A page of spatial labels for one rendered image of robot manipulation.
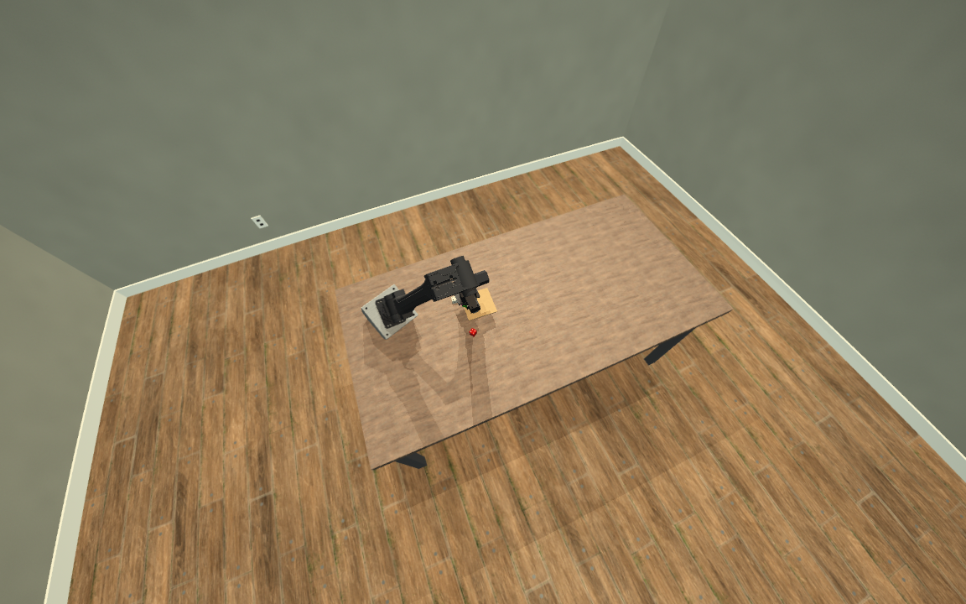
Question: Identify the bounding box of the tan flat mat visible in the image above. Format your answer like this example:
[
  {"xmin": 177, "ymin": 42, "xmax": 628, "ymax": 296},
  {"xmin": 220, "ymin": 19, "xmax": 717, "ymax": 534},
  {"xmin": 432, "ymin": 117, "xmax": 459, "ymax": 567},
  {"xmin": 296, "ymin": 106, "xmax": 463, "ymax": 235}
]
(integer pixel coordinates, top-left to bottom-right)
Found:
[{"xmin": 464, "ymin": 288, "xmax": 497, "ymax": 320}]

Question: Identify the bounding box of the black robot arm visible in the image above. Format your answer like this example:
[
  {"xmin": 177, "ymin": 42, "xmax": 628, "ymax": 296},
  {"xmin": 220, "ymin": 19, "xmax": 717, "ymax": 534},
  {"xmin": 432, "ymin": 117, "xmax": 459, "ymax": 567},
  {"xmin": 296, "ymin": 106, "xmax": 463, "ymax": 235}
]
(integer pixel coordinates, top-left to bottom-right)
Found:
[{"xmin": 375, "ymin": 256, "xmax": 490, "ymax": 329}]

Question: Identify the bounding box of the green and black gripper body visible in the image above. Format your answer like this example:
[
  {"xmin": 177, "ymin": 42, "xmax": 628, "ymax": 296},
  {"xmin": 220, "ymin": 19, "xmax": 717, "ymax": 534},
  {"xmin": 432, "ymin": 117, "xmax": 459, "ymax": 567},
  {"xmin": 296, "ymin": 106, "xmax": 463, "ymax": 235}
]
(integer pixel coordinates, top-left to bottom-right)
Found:
[{"xmin": 454, "ymin": 289, "xmax": 480, "ymax": 306}]

